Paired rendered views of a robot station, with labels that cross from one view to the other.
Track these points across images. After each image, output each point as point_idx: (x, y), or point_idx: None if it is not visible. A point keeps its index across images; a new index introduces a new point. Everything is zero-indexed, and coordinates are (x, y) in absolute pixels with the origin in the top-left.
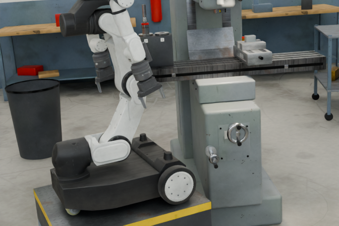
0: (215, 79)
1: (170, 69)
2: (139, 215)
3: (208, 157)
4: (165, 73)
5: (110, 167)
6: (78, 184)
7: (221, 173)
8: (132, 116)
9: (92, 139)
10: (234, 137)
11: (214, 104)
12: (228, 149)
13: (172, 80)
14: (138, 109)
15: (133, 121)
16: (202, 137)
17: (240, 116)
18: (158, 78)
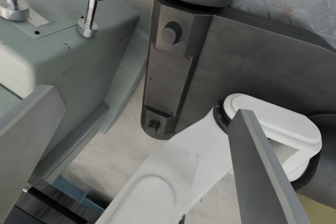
0: None
1: (19, 203)
2: None
3: (98, 33)
4: (36, 200)
5: None
6: None
7: (100, 14)
8: (188, 156)
9: (288, 171)
10: None
11: (10, 84)
12: (61, 13)
13: (38, 179)
14: (167, 162)
15: (189, 146)
16: (80, 72)
17: None
18: (57, 199)
